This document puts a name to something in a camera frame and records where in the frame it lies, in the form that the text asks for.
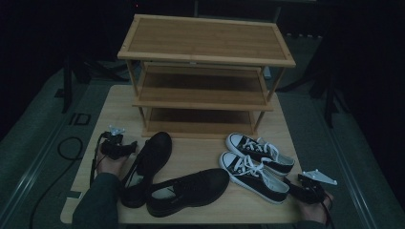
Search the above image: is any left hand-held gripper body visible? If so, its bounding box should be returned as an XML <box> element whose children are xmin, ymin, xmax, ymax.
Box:
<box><xmin>100</xmin><ymin>125</ymin><xmax>131</xmax><ymax>160</ymax></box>

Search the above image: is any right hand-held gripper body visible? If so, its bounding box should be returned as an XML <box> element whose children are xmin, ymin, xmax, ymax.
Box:
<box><xmin>297</xmin><ymin>169</ymin><xmax>338</xmax><ymax>205</ymax></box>

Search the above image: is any person's left hand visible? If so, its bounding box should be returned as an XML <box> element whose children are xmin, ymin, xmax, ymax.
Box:
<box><xmin>95</xmin><ymin>147</ymin><xmax>129</xmax><ymax>179</ymax></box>

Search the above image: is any person's right hand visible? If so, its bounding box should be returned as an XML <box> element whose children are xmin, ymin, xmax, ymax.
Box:
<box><xmin>298</xmin><ymin>192</ymin><xmax>334</xmax><ymax>225</ymax></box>

